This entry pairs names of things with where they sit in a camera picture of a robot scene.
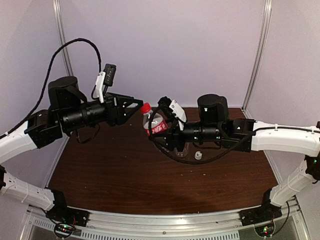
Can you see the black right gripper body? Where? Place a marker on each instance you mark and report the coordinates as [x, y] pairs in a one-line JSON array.
[[175, 139]]

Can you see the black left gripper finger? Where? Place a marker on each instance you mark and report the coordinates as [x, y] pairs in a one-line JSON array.
[[130, 107], [121, 96]]

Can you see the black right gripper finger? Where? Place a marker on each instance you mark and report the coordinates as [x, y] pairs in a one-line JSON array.
[[159, 143], [171, 126]]

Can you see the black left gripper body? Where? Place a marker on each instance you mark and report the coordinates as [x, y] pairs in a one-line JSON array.
[[112, 118]]

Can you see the red-label cola bottle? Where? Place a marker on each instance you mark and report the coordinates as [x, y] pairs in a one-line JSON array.
[[158, 124]]

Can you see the clear plastic bottle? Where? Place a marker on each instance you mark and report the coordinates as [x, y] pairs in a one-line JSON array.
[[181, 154]]

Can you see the red bottle cap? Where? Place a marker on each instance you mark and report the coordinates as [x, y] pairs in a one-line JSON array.
[[145, 108]]

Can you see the white bottle cap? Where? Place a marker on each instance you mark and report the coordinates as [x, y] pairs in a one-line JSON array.
[[198, 155]]

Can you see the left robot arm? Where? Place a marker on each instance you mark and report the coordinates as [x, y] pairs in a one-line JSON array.
[[69, 111]]

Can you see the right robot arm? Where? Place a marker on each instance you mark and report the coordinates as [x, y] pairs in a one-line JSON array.
[[247, 135]]

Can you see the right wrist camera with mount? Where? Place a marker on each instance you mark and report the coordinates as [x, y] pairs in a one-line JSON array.
[[172, 109]]

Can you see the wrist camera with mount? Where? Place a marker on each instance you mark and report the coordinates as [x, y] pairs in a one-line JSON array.
[[104, 80], [172, 109]]

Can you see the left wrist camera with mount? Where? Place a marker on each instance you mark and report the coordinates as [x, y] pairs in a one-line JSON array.
[[104, 80]]

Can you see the right aluminium frame post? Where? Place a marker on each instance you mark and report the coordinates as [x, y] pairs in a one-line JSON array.
[[264, 32]]

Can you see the aluminium frame post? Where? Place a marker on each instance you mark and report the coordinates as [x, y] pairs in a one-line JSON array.
[[61, 36], [264, 32]]

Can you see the front aluminium rail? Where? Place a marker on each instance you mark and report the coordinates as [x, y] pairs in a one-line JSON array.
[[221, 225]]

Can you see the left aluminium frame post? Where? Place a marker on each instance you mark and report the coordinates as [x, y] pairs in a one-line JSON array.
[[61, 36]]

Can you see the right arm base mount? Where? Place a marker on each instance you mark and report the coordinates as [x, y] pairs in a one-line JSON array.
[[262, 217]]

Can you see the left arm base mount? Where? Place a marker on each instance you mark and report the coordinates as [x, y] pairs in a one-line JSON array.
[[64, 218]]

